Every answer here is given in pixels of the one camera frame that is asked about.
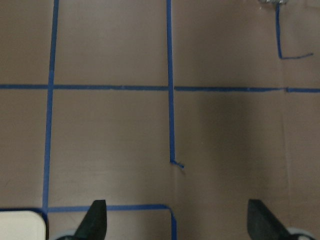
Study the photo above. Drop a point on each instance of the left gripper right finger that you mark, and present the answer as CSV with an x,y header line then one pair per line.
x,y
262,224

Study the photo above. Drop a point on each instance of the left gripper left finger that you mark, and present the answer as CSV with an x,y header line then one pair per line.
x,y
93,226

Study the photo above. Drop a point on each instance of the cream plastic tray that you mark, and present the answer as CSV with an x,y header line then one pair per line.
x,y
22,225

